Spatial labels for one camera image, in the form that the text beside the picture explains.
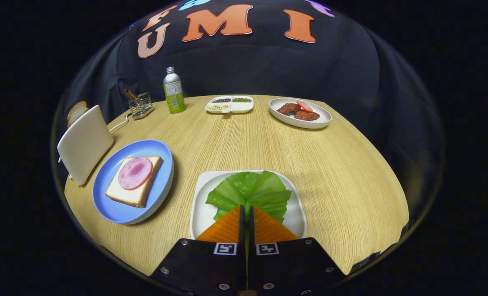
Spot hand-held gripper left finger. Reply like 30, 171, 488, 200
149, 205, 248, 296

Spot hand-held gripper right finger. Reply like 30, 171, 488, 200
248, 205, 347, 296

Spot green lettuce leaf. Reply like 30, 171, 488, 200
205, 171, 292, 224

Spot toasted bread slice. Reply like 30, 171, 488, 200
67, 101, 89, 128

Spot white square plate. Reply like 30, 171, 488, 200
189, 170, 308, 240

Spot white bread slice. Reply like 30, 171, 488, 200
105, 156, 163, 208

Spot blue round plate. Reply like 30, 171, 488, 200
92, 139, 175, 225

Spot pink ham slice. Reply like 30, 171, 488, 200
118, 156, 154, 191

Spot white round plate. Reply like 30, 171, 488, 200
269, 97, 332, 130

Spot brown meat slice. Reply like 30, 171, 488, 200
276, 103, 302, 115
294, 110, 321, 121

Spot white divided dish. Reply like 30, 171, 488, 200
205, 95, 254, 115

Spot silver bottle green label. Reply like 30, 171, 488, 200
163, 67, 186, 115

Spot white toaster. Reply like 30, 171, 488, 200
57, 105, 115, 187

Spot white toaster cable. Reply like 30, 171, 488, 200
109, 114, 133, 134

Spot metal wire basket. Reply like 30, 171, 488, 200
128, 92, 154, 120

